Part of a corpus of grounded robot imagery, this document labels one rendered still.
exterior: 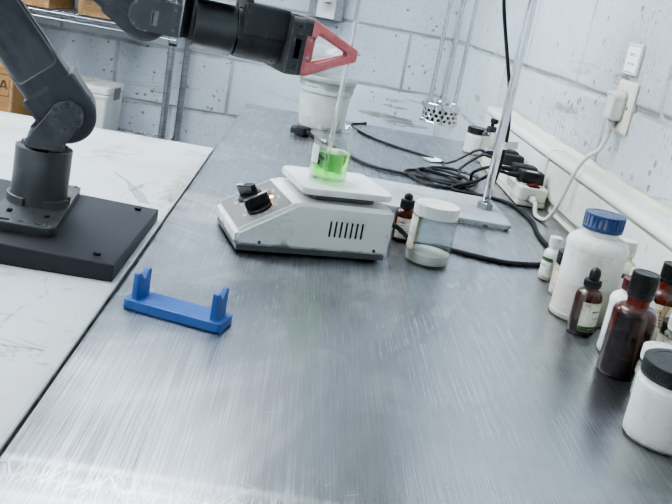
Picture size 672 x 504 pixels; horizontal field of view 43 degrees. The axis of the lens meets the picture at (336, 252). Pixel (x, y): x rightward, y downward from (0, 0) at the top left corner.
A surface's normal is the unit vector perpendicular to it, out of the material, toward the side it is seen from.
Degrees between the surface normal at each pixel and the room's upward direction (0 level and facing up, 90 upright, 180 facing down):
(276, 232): 90
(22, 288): 0
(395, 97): 90
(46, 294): 0
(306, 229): 90
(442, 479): 0
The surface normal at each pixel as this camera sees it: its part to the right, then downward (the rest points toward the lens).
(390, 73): 0.01, 0.29
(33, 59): 0.22, 0.14
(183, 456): 0.18, -0.94
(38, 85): 0.22, 0.34
